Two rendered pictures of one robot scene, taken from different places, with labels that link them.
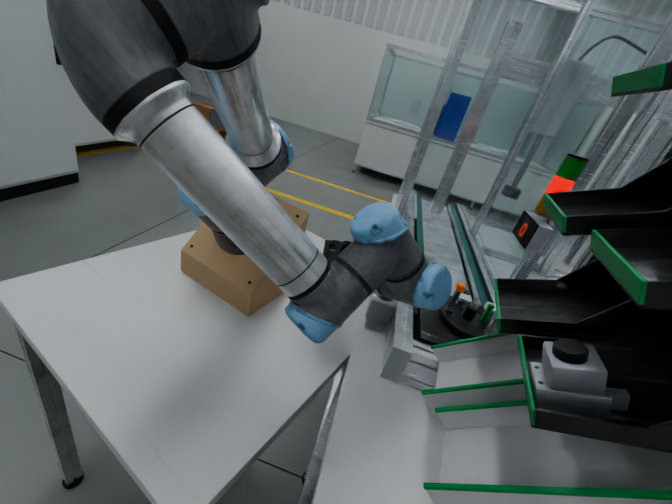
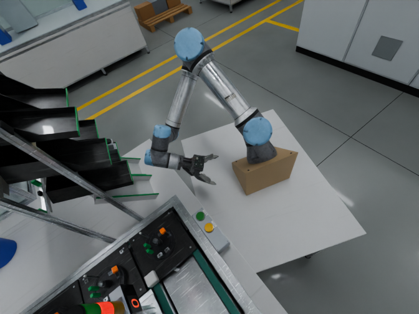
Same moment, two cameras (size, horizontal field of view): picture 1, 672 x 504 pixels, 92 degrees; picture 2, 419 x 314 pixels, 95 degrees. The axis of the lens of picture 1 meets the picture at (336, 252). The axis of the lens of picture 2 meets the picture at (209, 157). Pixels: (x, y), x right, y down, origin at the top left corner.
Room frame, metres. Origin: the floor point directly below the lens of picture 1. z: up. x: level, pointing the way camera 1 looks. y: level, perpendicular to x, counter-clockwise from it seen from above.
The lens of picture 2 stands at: (1.09, -0.21, 1.87)
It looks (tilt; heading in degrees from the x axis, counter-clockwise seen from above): 54 degrees down; 152
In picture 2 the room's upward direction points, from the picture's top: 17 degrees counter-clockwise
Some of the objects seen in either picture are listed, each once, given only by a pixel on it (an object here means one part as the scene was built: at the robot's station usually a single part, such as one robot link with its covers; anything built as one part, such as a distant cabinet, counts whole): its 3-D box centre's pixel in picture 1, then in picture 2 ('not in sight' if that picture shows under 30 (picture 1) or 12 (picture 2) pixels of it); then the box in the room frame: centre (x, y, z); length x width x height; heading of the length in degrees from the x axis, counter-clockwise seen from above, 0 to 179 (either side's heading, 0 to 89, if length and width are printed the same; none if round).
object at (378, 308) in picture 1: (384, 290); (210, 229); (0.81, -0.17, 0.93); 0.21 x 0.07 x 0.06; 175
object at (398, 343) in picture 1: (404, 271); (226, 276); (0.99, -0.25, 0.91); 0.89 x 0.06 x 0.11; 175
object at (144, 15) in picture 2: not in sight; (163, 9); (-4.20, 2.63, 0.20); 1.20 x 0.80 x 0.41; 84
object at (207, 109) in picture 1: (229, 122); not in sight; (5.95, 2.49, 0.20); 1.20 x 0.80 x 0.41; 84
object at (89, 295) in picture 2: not in sight; (105, 284); (0.68, -0.63, 1.01); 0.24 x 0.24 x 0.13; 85
